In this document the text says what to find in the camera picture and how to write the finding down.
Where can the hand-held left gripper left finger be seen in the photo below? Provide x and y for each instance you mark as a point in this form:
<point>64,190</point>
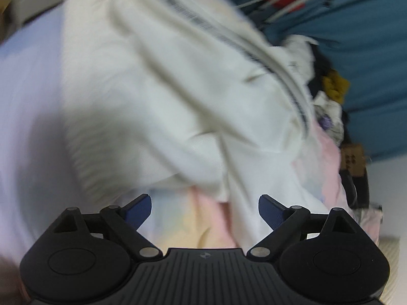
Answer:
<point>139,212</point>

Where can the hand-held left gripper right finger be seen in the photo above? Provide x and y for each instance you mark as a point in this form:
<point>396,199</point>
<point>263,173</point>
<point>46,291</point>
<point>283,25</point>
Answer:
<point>270,212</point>

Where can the cream sweatshirt with dark stripe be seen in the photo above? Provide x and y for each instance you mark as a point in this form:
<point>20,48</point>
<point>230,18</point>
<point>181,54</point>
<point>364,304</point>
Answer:
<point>165,79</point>

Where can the white clothes hanger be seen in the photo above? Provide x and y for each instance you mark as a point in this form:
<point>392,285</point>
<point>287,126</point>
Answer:
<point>287,9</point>

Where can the white printed cloth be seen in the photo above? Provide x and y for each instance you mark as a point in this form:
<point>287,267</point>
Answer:
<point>329,119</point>

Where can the pastel bed sheet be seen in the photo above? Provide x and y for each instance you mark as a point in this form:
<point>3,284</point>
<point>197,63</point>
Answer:
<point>203,225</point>

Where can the yellow cloth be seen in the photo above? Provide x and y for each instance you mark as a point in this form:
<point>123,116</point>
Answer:
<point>335,86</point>

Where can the blue blanket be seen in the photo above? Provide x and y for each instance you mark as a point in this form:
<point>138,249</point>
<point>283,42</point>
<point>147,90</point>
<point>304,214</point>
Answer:
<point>375,70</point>

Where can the black cloth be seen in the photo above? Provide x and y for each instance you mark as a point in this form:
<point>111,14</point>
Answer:
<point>319,70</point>

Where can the plain white cloth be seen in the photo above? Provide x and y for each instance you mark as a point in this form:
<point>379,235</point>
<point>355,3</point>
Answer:
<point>300,55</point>

